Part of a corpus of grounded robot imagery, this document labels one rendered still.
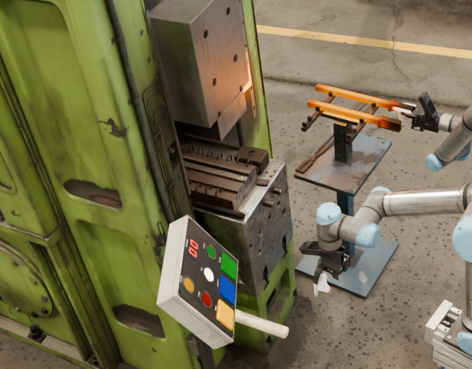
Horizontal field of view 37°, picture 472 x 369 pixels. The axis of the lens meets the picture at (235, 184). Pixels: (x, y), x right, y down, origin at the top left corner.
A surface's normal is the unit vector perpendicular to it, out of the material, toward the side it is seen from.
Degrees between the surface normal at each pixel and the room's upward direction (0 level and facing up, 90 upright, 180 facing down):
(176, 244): 30
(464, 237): 83
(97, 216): 90
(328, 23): 0
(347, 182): 0
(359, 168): 0
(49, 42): 89
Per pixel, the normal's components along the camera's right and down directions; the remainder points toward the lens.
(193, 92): -0.46, 0.64
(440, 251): -0.13, -0.74
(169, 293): -0.61, -0.61
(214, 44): 0.88, 0.22
